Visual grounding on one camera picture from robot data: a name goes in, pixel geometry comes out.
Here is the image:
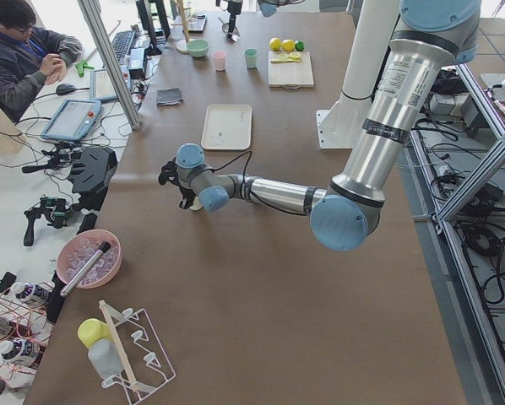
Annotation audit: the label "black keyboard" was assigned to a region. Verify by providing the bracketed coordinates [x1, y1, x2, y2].
[111, 30, 135, 60]

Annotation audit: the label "black computer mouse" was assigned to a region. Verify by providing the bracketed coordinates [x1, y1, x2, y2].
[55, 84, 77, 96]

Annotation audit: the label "folded grey cloth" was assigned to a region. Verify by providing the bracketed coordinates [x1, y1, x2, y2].
[156, 88, 183, 106]

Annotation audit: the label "mint green bowl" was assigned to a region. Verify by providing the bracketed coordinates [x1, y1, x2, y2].
[187, 39, 209, 58]

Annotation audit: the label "blue teach pendant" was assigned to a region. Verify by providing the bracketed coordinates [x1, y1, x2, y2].
[41, 100, 101, 142]
[90, 65, 132, 103]

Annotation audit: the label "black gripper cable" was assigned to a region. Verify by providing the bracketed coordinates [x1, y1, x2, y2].
[212, 150, 254, 178]

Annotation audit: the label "cream plastic tray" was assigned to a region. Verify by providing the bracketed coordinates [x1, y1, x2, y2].
[201, 105, 253, 151]

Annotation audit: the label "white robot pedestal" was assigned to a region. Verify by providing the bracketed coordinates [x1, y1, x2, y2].
[317, 0, 399, 149]

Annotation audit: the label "green lime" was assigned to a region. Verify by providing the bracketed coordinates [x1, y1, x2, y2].
[295, 40, 306, 51]

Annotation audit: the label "clear cup on rack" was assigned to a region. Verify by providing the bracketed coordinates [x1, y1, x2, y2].
[88, 338, 124, 380]

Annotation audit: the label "aluminium frame post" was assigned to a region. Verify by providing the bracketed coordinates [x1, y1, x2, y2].
[78, 0, 140, 130]

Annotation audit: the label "seated person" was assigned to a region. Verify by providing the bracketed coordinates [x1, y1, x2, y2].
[0, 1, 83, 122]

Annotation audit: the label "lemon slices on board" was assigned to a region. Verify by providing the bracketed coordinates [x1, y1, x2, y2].
[269, 52, 301, 63]

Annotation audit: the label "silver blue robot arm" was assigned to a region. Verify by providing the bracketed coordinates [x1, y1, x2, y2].
[158, 1, 481, 251]

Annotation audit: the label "pink cup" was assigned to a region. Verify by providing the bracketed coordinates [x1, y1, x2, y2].
[211, 51, 226, 72]

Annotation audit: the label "pink bowl with ice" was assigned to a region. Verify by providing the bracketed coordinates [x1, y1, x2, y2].
[56, 229, 123, 289]

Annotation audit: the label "yellow cup on rack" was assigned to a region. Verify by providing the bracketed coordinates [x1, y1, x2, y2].
[77, 318, 112, 348]

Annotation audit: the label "steel ice scoop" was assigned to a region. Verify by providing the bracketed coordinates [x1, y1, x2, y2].
[218, 17, 240, 42]

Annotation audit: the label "cream white cup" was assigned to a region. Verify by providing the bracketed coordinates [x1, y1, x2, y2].
[189, 197, 203, 211]

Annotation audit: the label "steel muddler in bowl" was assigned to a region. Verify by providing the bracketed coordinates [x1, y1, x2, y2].
[60, 241, 111, 297]

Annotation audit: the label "wooden cutting board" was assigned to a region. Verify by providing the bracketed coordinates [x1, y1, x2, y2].
[268, 51, 315, 89]

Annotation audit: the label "mint green cup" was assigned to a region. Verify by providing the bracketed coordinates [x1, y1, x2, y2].
[244, 48, 258, 69]

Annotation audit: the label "yellow lemon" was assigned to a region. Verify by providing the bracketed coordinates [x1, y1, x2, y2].
[281, 39, 296, 52]
[269, 37, 281, 51]

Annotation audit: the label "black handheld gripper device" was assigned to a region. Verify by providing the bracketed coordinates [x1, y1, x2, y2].
[23, 196, 78, 246]

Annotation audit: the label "white wire cup rack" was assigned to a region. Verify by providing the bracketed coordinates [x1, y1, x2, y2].
[99, 300, 176, 404]

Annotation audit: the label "wooden mug tree stand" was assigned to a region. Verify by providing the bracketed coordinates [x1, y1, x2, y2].
[171, 0, 190, 54]

